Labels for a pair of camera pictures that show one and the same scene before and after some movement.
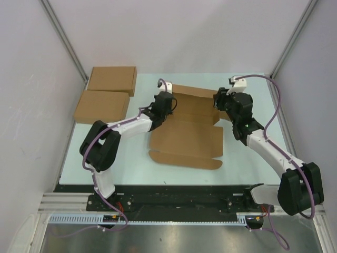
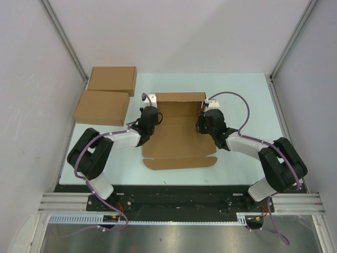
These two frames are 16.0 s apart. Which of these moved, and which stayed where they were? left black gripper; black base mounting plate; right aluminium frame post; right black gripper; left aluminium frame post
Moved: right black gripper; left black gripper
Stayed: right aluminium frame post; black base mounting plate; left aluminium frame post
